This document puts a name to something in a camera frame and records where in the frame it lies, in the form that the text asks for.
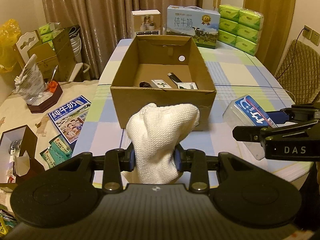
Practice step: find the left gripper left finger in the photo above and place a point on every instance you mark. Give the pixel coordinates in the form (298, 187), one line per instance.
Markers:
(115, 162)

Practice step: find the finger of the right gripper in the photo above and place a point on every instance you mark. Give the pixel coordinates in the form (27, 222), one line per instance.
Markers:
(250, 133)
(296, 113)

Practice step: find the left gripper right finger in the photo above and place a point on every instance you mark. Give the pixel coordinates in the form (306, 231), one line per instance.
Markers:
(193, 161)

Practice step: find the blue clear plastic box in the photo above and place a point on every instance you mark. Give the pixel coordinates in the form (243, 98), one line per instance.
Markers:
(245, 111)

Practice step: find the white knitted sock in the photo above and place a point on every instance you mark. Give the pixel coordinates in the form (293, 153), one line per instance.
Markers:
(154, 132)

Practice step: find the quilted brown chair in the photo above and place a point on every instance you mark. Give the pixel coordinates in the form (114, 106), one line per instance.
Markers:
(299, 73)

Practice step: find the green leaflet packets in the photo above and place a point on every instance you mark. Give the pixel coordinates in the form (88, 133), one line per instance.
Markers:
(57, 152)

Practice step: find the blue milk flat carton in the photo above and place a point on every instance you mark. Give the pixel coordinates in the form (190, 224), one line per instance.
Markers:
(70, 117)

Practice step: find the white green medicine box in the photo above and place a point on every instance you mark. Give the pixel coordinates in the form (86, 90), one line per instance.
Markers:
(158, 83)

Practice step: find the brown cardboard box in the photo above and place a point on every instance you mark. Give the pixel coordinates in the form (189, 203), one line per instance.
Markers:
(165, 70)

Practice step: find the dark open gift box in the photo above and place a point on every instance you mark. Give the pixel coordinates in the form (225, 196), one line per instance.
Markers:
(18, 163)

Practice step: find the green tissue pack stack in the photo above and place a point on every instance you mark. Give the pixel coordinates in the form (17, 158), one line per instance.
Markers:
(240, 28)

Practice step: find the blue milk carton box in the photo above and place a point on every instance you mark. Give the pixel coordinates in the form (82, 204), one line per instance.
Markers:
(200, 24)

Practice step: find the brown cardboard carton stack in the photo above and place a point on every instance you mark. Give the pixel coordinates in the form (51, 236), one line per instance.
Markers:
(62, 56)

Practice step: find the white product box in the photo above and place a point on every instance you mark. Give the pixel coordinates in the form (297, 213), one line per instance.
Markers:
(145, 22)

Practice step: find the white carved chair back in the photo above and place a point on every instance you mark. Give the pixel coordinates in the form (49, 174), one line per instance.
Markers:
(24, 44)

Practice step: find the beige curtain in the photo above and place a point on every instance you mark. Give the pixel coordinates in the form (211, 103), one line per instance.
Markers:
(103, 23)

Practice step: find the yellow plastic bag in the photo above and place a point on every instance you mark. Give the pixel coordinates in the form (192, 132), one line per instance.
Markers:
(10, 32)

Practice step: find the wall socket panel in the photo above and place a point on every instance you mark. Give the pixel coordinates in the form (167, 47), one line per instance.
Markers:
(311, 35)

